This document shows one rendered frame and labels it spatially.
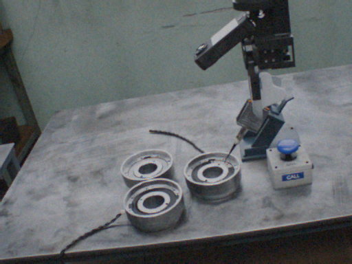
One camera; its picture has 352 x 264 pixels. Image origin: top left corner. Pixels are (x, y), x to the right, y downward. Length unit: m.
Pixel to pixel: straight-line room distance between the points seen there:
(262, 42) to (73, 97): 1.99
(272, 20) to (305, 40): 1.76
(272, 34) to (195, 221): 0.34
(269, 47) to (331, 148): 0.29
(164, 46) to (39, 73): 0.77
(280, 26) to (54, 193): 0.56
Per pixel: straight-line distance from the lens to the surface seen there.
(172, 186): 0.76
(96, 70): 2.45
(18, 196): 0.94
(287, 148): 0.74
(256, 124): 0.75
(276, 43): 0.67
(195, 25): 2.31
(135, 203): 0.75
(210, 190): 0.73
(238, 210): 0.73
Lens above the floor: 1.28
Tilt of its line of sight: 26 degrees down
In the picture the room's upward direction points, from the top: 11 degrees counter-clockwise
